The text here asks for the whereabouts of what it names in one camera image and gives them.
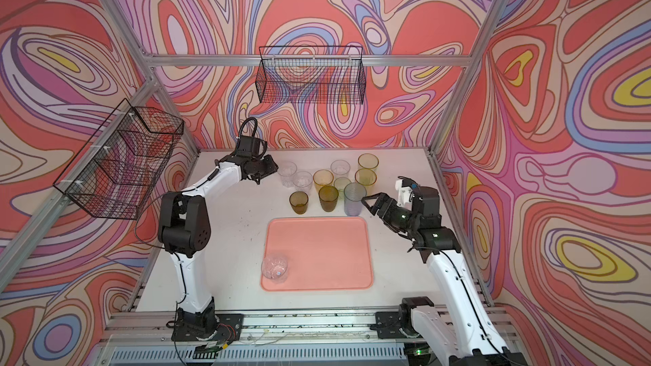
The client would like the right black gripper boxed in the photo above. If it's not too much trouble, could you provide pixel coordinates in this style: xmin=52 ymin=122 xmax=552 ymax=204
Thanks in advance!
xmin=362 ymin=192 xmax=420 ymax=234

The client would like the clear glass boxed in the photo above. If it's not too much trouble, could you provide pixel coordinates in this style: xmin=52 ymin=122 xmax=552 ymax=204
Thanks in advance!
xmin=277 ymin=162 xmax=298 ymax=188
xmin=292 ymin=170 xmax=313 ymax=195
xmin=330 ymin=159 xmax=351 ymax=179
xmin=261 ymin=254 xmax=289 ymax=283

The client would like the brown glass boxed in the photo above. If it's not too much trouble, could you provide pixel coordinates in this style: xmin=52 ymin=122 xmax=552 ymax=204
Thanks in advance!
xmin=289 ymin=191 xmax=309 ymax=215

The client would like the pink plastic tray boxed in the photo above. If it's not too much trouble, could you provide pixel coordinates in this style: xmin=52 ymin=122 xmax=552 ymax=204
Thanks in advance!
xmin=260 ymin=217 xmax=374 ymax=292

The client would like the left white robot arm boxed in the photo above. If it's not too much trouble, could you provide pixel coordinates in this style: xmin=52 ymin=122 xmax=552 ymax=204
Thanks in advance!
xmin=158 ymin=136 xmax=278 ymax=341

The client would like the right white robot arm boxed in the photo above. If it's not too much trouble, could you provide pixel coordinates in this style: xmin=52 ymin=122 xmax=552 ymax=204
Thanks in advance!
xmin=361 ymin=177 xmax=527 ymax=365

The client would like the blue tinted glass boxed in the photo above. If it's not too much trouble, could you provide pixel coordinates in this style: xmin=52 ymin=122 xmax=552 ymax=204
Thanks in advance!
xmin=343 ymin=182 xmax=367 ymax=216

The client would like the yellow green glass right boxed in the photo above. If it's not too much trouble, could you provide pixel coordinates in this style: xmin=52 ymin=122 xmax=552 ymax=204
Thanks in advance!
xmin=354 ymin=168 xmax=377 ymax=196

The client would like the yellow glass back right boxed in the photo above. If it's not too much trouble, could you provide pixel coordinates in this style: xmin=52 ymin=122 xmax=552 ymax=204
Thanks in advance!
xmin=357 ymin=153 xmax=380 ymax=171

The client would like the light green glass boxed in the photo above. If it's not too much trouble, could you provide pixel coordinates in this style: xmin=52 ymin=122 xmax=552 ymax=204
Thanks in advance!
xmin=333 ymin=176 xmax=351 ymax=199

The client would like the olive glass front centre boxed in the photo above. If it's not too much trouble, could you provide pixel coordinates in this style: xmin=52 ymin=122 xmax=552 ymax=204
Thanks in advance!
xmin=319 ymin=186 xmax=339 ymax=213

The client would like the amber glass middle row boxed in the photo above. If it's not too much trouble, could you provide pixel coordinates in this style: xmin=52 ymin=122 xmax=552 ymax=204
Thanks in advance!
xmin=313 ymin=169 xmax=334 ymax=191

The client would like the back black wire basket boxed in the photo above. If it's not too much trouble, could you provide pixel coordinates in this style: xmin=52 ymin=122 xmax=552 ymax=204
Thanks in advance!
xmin=255 ymin=44 xmax=366 ymax=105

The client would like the black wire basket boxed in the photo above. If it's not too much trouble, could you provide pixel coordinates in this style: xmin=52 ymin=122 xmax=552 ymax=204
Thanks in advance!
xmin=53 ymin=99 xmax=185 ymax=220
xmin=255 ymin=44 xmax=366 ymax=105

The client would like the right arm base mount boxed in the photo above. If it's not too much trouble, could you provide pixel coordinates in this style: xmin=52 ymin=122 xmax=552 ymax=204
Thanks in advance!
xmin=370 ymin=311 xmax=420 ymax=339

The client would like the left black wire basket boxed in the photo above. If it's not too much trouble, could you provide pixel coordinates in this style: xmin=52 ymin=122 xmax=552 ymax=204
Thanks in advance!
xmin=53 ymin=99 xmax=185 ymax=220

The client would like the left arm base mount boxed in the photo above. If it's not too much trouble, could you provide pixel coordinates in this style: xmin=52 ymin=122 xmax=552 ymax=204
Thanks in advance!
xmin=171 ymin=313 xmax=244 ymax=343

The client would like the aluminium front rail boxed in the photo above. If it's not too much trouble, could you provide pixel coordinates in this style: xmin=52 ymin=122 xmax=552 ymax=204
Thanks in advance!
xmin=98 ymin=307 xmax=525 ymax=366

